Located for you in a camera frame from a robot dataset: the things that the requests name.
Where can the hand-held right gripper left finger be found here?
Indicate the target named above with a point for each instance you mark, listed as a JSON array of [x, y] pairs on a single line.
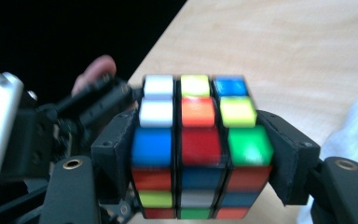
[[112, 149]]

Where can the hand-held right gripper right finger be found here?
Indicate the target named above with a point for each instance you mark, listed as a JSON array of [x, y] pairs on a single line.
[[289, 161]]

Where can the white wet wipe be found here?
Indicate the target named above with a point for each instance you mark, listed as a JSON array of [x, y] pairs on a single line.
[[354, 133]]

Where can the multicoloured puzzle cube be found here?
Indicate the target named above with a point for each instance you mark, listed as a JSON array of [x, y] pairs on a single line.
[[199, 146]]

